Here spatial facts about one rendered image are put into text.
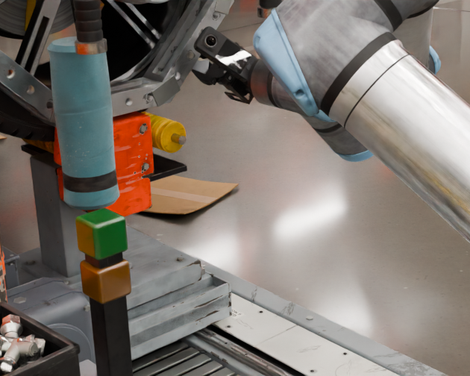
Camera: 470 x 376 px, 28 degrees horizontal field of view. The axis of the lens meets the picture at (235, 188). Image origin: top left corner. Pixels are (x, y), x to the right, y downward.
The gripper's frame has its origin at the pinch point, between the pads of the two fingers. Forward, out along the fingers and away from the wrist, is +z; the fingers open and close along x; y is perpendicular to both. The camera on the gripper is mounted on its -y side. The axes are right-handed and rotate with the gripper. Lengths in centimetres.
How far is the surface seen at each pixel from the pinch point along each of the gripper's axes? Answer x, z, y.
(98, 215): -40, -60, -44
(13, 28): -14.2, 15.4, -24.7
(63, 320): -53, -31, -17
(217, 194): -2, 68, 87
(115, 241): -42, -63, -42
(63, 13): -5.8, 15.4, -18.1
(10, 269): -51, -15, -18
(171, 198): -10, 75, 79
